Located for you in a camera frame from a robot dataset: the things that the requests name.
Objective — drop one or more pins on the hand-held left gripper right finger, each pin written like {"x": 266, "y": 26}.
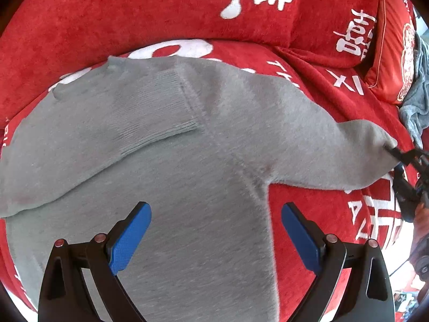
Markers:
{"x": 300, "y": 238}

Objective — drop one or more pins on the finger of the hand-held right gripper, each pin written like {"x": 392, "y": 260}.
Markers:
{"x": 404, "y": 191}
{"x": 404, "y": 156}

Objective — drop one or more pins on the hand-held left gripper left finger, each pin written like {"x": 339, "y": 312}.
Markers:
{"x": 129, "y": 238}

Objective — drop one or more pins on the grey knit sweater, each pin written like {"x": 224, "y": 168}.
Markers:
{"x": 201, "y": 141}

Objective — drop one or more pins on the grey-blue cloth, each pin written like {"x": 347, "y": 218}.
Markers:
{"x": 417, "y": 107}

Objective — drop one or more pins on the red piped pillow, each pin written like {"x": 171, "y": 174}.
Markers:
{"x": 388, "y": 57}

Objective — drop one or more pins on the red blanket white characters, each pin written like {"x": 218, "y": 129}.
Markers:
{"x": 100, "y": 23}

